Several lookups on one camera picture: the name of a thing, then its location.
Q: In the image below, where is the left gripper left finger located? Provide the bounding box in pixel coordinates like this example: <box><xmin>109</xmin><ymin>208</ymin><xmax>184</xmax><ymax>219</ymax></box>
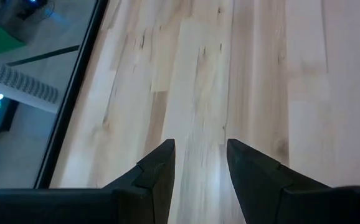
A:
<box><xmin>101</xmin><ymin>138</ymin><xmax>176</xmax><ymax>224</ymax></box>

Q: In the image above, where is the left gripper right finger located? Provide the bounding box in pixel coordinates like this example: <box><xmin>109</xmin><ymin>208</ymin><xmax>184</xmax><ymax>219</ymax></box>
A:
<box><xmin>226</xmin><ymin>138</ymin><xmax>333</xmax><ymax>224</ymax></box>

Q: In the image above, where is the black crate with red top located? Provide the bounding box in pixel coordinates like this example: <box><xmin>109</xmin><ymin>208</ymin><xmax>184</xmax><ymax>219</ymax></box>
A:
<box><xmin>0</xmin><ymin>88</ymin><xmax>19</xmax><ymax>132</ymax></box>

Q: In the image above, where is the white tower fan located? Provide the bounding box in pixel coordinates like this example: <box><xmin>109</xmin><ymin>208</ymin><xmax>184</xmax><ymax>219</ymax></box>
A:
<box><xmin>0</xmin><ymin>52</ymin><xmax>59</xmax><ymax>114</ymax></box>

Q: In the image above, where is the black device blue light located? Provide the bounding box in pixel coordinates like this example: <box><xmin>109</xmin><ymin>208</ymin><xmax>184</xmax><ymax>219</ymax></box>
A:
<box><xmin>10</xmin><ymin>0</ymin><xmax>49</xmax><ymax>18</ymax></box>

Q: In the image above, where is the black aluminium rig frame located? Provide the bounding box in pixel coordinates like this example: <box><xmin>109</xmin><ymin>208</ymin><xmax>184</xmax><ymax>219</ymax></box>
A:
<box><xmin>33</xmin><ymin>0</ymin><xmax>110</xmax><ymax>190</ymax></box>

